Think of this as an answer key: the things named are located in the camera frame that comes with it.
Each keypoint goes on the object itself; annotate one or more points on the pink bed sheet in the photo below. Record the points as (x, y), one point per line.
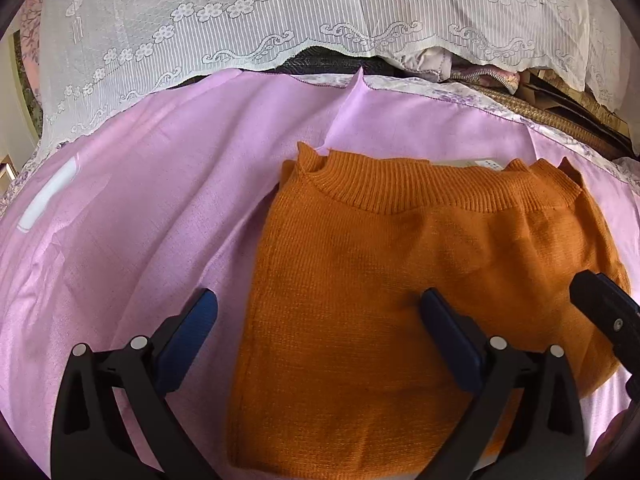
(114, 232)

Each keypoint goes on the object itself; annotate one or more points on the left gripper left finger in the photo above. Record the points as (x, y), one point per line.
(89, 439)

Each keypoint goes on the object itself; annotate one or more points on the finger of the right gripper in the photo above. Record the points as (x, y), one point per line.
(612, 311)

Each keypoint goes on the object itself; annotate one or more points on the pink floral pillow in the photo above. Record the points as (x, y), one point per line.
(30, 21)

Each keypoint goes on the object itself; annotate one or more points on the clothing hang tag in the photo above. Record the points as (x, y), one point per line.
(465, 163)

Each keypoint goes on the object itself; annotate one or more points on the white lace cover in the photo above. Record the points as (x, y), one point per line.
(99, 57)

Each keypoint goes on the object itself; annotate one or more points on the orange knit cat cardigan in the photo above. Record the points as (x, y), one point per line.
(336, 376)

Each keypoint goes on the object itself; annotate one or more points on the folded pink quilt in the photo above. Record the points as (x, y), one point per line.
(460, 67)

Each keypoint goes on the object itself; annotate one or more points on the woven bamboo mat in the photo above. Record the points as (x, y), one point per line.
(543, 97)

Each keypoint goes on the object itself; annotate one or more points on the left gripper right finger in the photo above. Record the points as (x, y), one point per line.
(524, 421)

